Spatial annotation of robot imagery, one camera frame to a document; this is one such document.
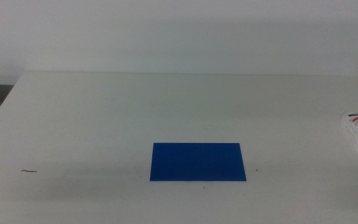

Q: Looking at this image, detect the blue rectangular mat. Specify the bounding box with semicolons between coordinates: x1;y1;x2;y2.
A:
149;142;247;182

